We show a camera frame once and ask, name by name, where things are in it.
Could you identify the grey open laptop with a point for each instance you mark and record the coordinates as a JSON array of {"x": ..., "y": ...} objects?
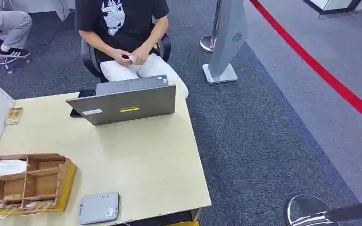
[{"x": 128, "y": 104}]

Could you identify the grey standing kiosk pillar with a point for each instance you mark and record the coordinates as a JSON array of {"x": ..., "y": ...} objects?
[{"x": 227, "y": 37}]

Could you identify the black tablet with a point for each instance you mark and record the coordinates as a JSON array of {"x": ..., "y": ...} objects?
[{"x": 82, "y": 95}]

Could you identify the person seated behind desk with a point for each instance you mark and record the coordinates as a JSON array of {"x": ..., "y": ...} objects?
[{"x": 128, "y": 28}]

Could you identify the black office chair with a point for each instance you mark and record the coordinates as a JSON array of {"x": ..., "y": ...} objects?
[{"x": 89, "y": 59}]

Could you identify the grey card reader device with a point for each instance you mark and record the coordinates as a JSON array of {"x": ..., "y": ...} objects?
[{"x": 99, "y": 208}]

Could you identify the red barrier belt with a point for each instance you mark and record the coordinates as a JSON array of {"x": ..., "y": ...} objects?
[{"x": 318, "y": 67}]

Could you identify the wooden card box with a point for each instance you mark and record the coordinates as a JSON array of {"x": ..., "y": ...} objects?
[{"x": 43, "y": 184}]

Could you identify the small yellow printed packet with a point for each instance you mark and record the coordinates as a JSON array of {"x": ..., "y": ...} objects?
[{"x": 13, "y": 116}]

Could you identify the chrome chair base with castors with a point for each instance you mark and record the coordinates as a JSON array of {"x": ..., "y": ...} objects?
[{"x": 1, "y": 61}]

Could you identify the person in grey trousers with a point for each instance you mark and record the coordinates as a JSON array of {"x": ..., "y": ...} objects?
[{"x": 7, "y": 28}]

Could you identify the yellow printed cards in box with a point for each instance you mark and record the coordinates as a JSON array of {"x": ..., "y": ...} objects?
[{"x": 12, "y": 208}]

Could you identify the chrome stanchion post with base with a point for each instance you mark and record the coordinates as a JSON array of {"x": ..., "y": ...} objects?
[{"x": 210, "y": 37}]

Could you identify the chrome stanchion base with black post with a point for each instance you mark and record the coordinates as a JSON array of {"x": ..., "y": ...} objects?
[{"x": 312, "y": 212}]

